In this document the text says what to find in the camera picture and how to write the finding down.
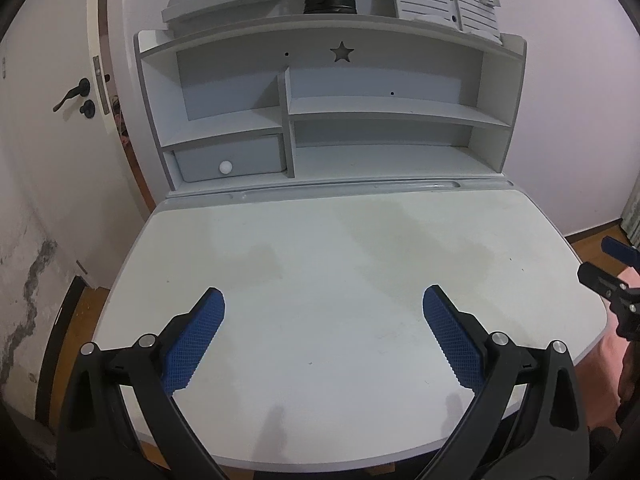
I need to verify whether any patterned cloth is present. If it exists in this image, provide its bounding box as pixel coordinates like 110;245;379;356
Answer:
620;195;640;248

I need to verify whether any grey desk drawer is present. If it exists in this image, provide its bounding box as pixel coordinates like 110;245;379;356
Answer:
173;134;287;183

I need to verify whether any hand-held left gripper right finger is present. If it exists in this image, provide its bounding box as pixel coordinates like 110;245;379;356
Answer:
415;285;583;480

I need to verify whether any black door handle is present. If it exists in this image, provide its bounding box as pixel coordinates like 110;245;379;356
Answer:
52;80;91;112

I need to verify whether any white desk with hutch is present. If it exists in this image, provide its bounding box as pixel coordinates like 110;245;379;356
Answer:
92;12;611;473

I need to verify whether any white door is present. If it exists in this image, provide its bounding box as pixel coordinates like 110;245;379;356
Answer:
0;0;151;286

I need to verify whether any pink blanket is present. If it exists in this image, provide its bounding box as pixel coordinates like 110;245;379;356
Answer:
575;270;640;421

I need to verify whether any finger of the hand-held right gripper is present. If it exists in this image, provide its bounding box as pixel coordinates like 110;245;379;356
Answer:
601;236;640;264
576;261;640;341

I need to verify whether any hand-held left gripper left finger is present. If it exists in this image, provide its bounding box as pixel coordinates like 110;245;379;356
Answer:
57;287;226;480

